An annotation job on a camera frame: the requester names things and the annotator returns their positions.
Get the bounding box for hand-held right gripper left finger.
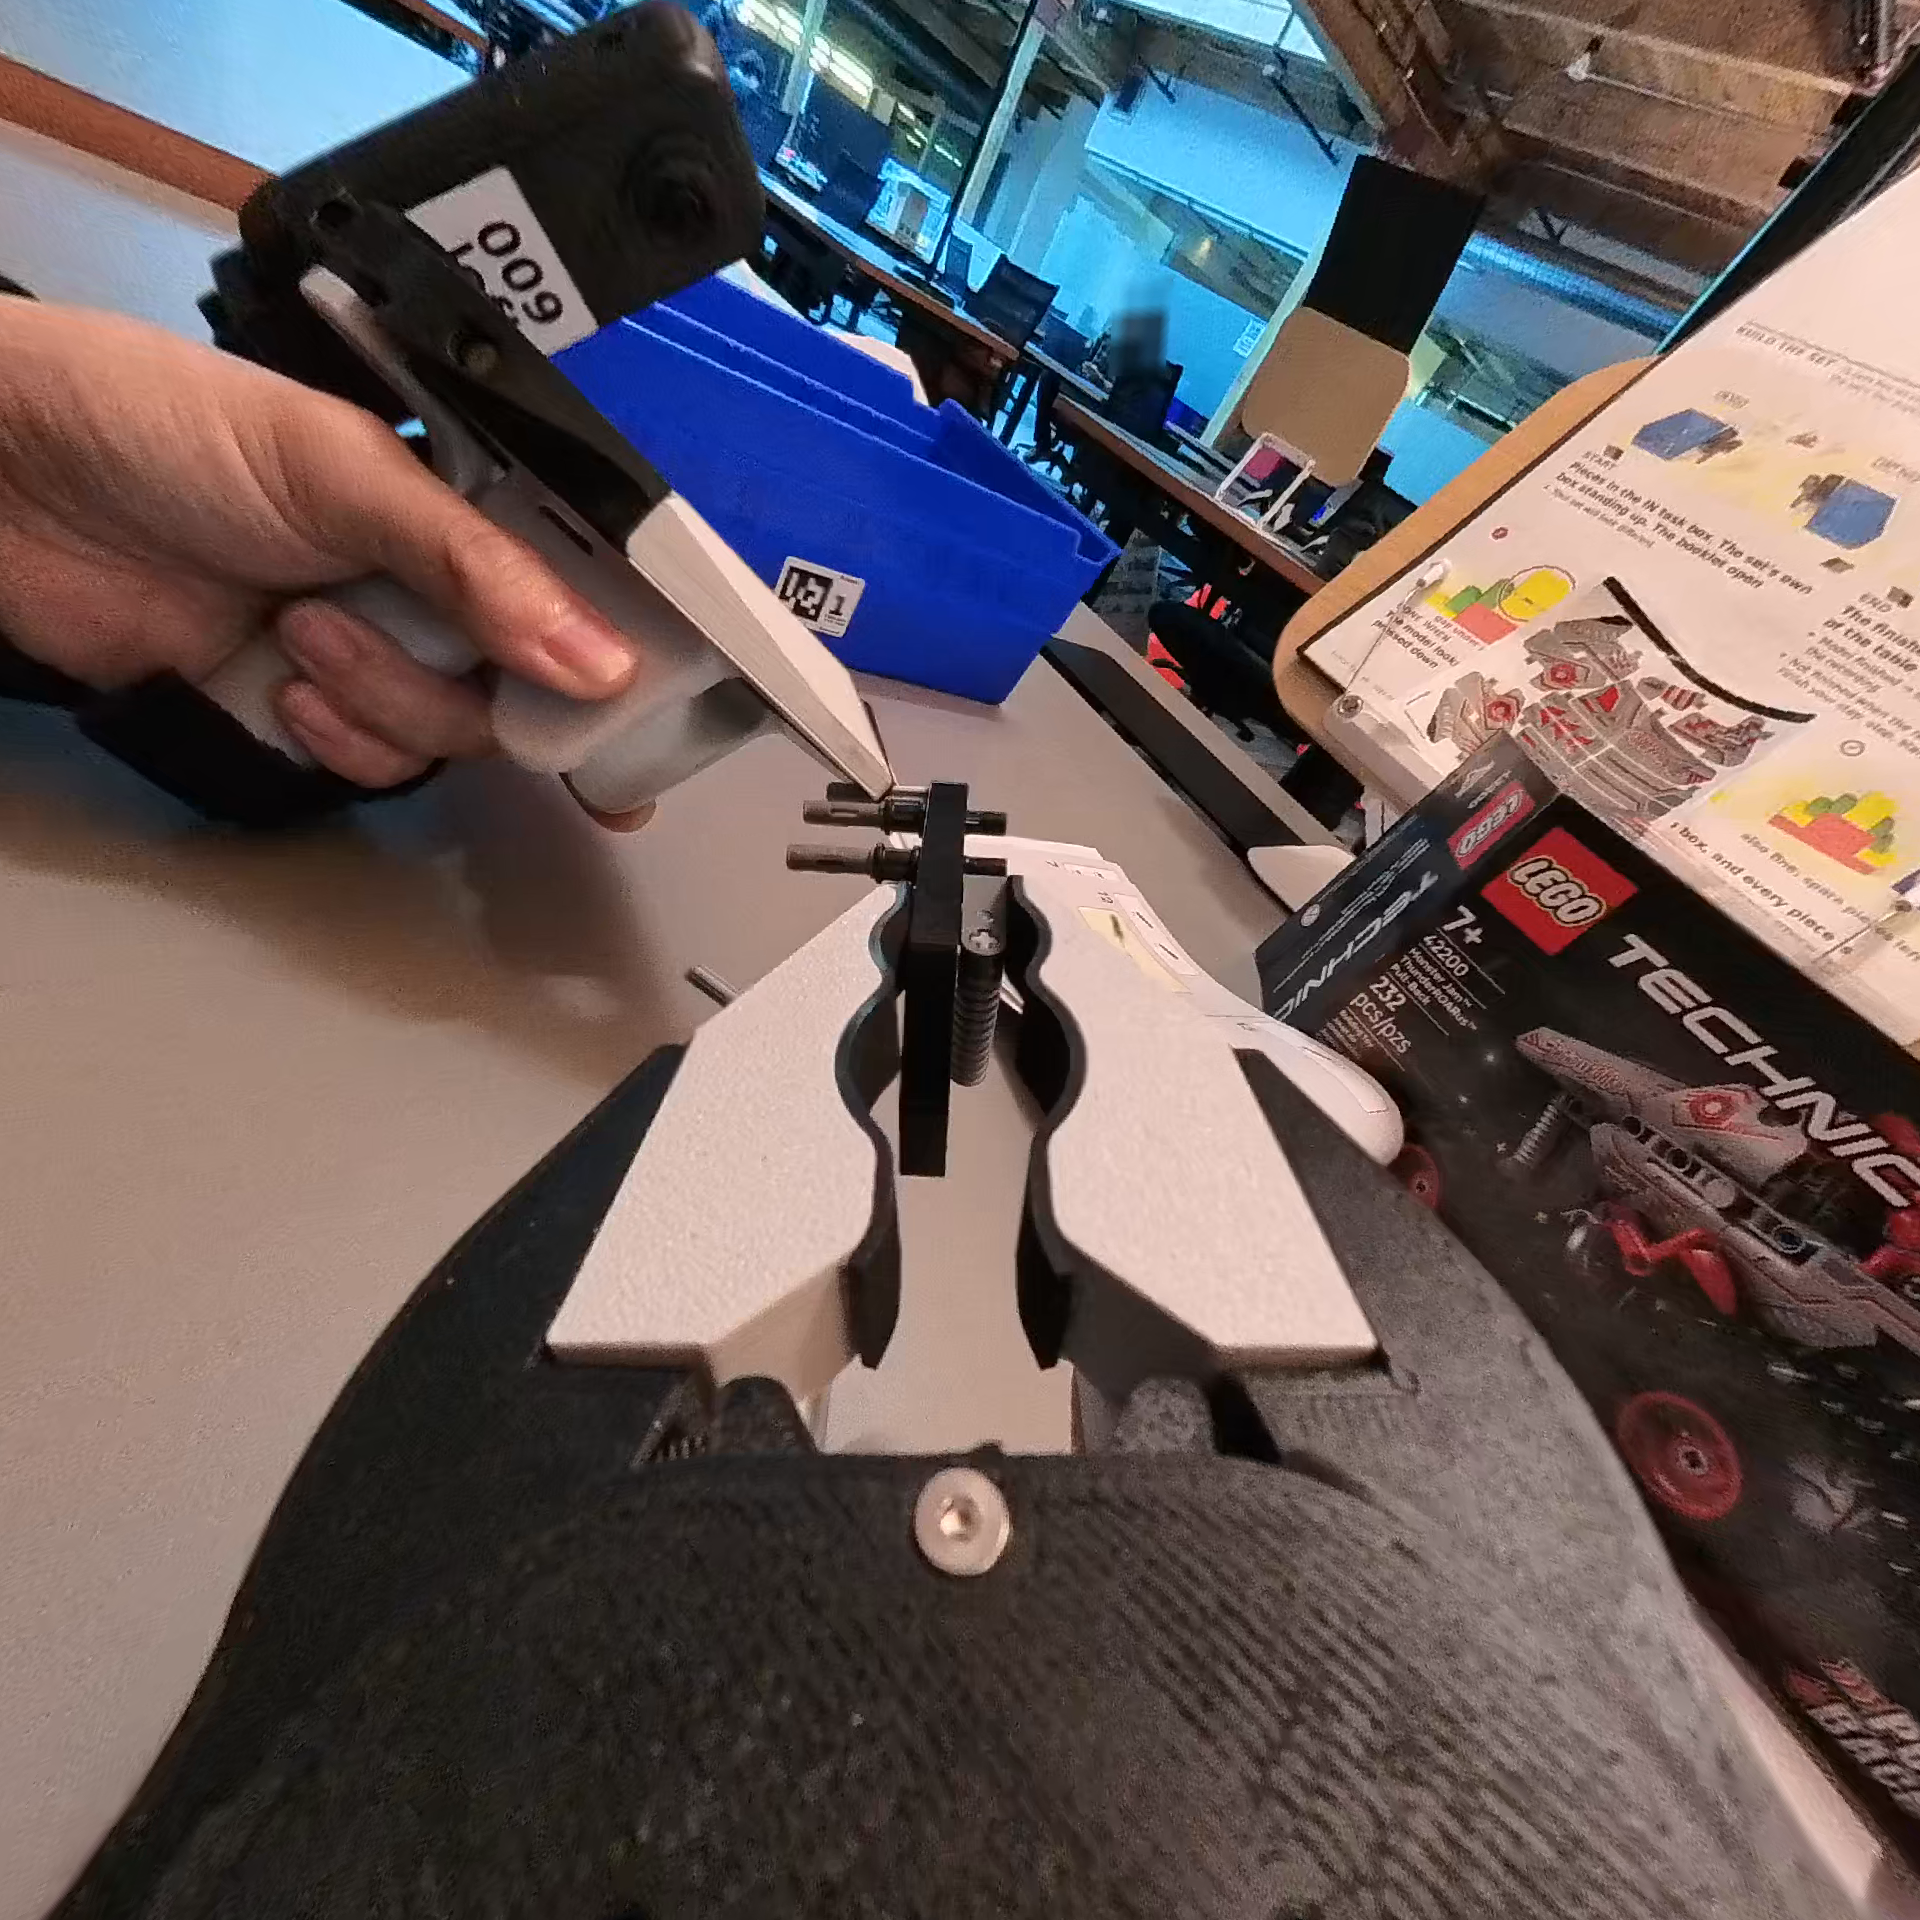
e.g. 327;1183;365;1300
543;882;911;1454

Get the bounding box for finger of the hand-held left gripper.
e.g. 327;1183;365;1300
627;492;903;799

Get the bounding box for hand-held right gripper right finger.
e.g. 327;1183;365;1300
1001;877;1386;1454

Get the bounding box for grey desk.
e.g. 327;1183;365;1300
0;118;1892;1920

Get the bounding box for person's left hand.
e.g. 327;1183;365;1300
0;292;663;837

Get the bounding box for blue plastic bin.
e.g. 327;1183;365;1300
556;316;1119;706
652;266;940;442

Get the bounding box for black office chair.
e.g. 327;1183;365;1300
959;255;1061;383

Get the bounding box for long wooden background table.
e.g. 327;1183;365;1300
757;172;1338;594

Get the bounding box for black toy set box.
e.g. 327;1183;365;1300
1258;736;1920;1862

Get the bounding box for black and brown panel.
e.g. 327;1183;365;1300
1206;151;1489;488

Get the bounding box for printed instruction board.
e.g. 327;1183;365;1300
1270;180;1920;1052

